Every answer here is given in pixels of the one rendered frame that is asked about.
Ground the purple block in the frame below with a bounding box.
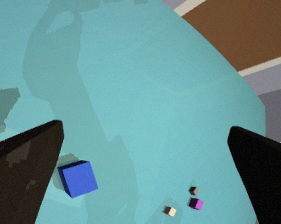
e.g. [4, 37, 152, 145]
[189, 198, 203, 210]

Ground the blue block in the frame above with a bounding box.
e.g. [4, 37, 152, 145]
[58, 160, 97, 198]

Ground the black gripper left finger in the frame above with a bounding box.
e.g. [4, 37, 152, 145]
[0, 120, 64, 224]

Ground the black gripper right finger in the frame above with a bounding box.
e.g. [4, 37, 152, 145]
[228, 125, 281, 224]

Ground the small beige block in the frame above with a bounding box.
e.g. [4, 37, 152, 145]
[164, 206, 176, 216]

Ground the small dark grey block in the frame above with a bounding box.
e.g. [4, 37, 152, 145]
[189, 186, 199, 196]

